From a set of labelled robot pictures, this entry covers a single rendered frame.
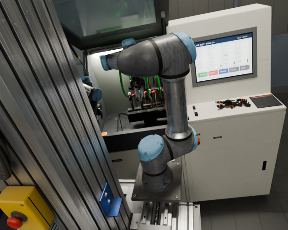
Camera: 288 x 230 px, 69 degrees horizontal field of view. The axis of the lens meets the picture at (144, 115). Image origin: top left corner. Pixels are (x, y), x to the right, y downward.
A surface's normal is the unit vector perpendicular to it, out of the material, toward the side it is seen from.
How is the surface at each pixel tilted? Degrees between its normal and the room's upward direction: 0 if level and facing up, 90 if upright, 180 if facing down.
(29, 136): 90
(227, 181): 90
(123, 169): 90
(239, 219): 0
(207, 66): 76
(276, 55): 90
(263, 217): 0
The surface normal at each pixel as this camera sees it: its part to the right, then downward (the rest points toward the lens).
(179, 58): 0.39, 0.49
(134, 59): -0.49, 0.20
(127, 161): -0.01, 0.54
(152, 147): -0.30, -0.78
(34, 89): 0.97, -0.07
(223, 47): -0.06, 0.33
